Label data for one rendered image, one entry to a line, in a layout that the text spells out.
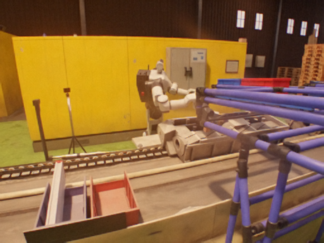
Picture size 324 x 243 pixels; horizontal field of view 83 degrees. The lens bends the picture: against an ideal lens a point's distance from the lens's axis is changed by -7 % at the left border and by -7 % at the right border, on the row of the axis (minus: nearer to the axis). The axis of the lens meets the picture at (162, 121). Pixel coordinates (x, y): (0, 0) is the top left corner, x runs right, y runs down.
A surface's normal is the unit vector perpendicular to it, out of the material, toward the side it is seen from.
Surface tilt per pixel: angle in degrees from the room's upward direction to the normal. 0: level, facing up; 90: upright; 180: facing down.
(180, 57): 90
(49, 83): 90
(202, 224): 90
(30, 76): 90
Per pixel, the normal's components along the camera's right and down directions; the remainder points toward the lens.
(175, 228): 0.33, 0.29
